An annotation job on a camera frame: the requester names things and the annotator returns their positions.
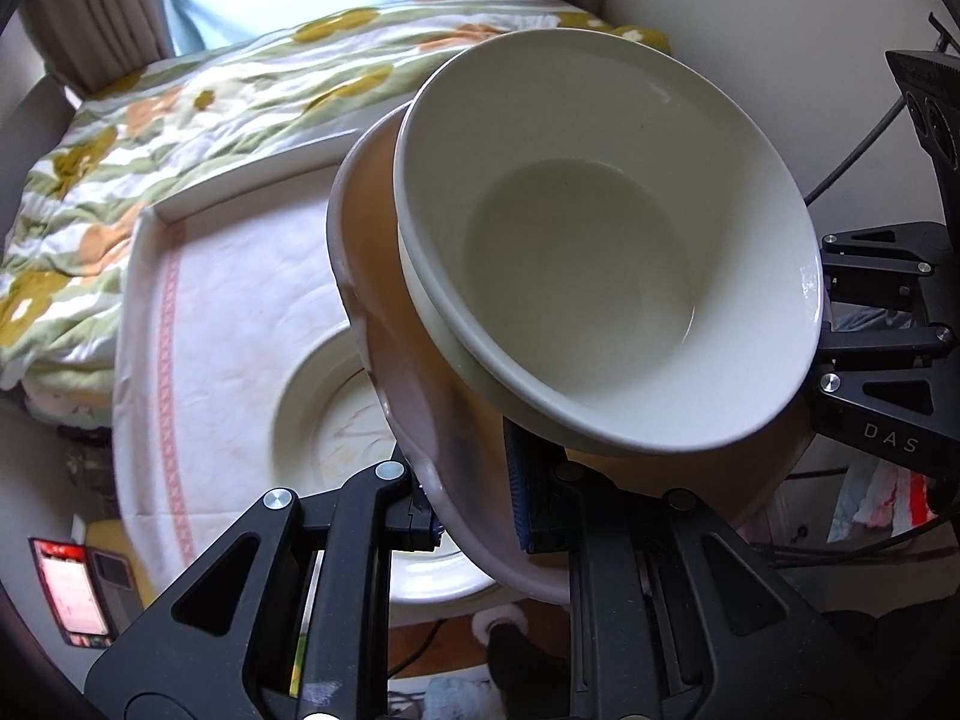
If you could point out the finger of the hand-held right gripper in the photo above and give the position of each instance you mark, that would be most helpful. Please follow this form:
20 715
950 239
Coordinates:
885 247
885 405

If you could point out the large white plate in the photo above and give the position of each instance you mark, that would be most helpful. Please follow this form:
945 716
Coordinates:
300 405

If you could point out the white and red cloth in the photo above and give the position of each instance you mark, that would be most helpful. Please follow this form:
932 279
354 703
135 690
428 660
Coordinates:
885 499

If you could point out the white ribbed bowl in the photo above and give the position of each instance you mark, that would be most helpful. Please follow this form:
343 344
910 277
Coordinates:
600 277

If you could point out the black and white fuzzy slipper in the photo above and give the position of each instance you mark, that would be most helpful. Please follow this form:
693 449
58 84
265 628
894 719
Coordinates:
517 660

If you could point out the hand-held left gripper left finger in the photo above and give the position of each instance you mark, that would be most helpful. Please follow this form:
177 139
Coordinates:
375 510

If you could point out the floral quilt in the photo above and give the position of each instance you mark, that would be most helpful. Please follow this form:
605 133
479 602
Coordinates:
187 112

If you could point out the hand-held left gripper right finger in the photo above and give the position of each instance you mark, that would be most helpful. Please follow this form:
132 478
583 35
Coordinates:
521 487

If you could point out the dark phone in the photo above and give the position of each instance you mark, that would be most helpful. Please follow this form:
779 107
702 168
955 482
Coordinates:
116 581

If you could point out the white tray with cloth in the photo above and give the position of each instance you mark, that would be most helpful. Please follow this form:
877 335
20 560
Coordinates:
247 176

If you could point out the pale floral tablecloth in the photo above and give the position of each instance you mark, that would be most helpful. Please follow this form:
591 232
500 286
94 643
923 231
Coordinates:
225 315

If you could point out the phone with red screen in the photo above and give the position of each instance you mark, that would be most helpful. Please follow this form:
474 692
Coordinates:
71 592

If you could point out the light blue cloth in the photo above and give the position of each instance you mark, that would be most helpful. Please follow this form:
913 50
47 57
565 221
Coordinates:
457 699

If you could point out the cream bowl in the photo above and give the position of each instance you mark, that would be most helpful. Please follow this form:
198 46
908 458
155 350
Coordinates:
435 315

